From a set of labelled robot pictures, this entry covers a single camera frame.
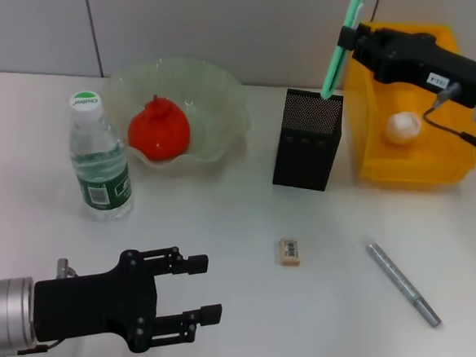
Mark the green glass fruit bowl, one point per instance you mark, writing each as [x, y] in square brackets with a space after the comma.
[218, 103]

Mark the clear green label water bottle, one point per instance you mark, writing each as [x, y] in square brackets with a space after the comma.
[100, 165]

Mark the black mesh pen holder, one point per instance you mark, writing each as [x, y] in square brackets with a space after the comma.
[305, 150]

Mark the grey marker pen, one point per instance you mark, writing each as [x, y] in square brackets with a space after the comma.
[404, 286]

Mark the beige eraser with barcode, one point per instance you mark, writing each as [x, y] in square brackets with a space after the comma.
[290, 252]

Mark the red orange toy fruit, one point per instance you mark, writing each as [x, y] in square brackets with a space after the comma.
[159, 130]

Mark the white paper ball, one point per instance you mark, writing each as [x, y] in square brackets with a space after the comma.
[403, 128]

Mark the mint green pen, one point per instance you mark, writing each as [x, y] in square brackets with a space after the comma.
[335, 67]

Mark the yellow plastic bin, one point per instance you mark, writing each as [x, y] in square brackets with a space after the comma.
[410, 166]

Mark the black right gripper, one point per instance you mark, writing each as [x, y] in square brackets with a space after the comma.
[418, 60]

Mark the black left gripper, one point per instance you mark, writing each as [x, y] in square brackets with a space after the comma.
[94, 303]

